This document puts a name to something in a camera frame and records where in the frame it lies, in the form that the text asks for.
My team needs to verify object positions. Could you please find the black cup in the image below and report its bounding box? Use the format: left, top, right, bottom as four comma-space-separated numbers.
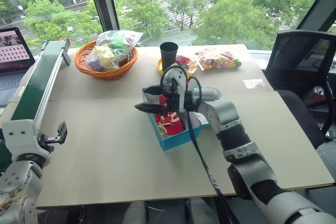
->
159, 41, 179, 72

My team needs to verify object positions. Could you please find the black mesh office chair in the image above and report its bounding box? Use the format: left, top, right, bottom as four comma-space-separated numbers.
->
262, 30, 336, 151

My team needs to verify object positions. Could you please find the clear bag of colourful blocks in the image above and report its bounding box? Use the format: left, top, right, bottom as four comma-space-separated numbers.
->
86, 30, 144, 72

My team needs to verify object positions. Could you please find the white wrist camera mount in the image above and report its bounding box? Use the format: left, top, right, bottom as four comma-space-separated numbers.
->
163, 65, 189, 112
1, 119, 52, 162

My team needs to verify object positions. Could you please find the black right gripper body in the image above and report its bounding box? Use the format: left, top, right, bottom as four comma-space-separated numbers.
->
159, 81, 180, 116

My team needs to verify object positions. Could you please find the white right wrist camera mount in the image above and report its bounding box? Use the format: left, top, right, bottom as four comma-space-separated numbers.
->
163, 65, 189, 112

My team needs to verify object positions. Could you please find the green conveyor belt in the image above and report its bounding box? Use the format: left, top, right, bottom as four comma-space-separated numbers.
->
0, 38, 71, 175

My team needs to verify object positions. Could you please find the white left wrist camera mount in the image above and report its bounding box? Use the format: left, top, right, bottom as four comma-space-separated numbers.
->
1, 119, 52, 162

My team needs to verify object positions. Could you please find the orange woven basket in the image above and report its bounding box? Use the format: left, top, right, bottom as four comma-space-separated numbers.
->
73, 40, 139, 80

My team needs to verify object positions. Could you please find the grey laptop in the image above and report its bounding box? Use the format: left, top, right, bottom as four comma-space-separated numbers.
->
0, 27, 36, 106

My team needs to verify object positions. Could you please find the grey box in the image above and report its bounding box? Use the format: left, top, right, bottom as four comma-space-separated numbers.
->
314, 136, 336, 183

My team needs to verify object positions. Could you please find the clear bag of toy fruit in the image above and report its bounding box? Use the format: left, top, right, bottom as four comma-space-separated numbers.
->
195, 48, 243, 71

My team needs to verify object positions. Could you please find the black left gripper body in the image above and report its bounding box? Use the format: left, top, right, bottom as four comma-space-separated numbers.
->
38, 134, 59, 154

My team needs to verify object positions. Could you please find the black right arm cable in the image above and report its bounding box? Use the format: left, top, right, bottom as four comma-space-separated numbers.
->
160, 64, 239, 224

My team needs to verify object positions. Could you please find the red black device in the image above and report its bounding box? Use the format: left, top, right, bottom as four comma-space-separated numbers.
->
306, 86, 329, 108

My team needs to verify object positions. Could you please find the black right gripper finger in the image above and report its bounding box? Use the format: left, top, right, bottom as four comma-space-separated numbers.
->
143, 84, 165, 96
134, 102, 166, 113

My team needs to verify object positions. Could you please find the yellow plate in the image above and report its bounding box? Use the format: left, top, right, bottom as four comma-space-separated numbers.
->
156, 57, 198, 75

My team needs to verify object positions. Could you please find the dark window frame post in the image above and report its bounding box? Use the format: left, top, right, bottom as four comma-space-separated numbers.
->
296, 0, 336, 32
85, 0, 120, 32

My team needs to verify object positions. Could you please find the blue cardboard shoebox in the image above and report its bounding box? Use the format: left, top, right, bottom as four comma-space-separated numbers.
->
141, 85, 212, 152

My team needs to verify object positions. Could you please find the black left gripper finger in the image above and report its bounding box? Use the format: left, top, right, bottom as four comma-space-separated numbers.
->
57, 121, 68, 145

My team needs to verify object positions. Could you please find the grey rounded shape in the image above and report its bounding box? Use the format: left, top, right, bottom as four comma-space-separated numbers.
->
186, 197, 218, 224
128, 201, 148, 224

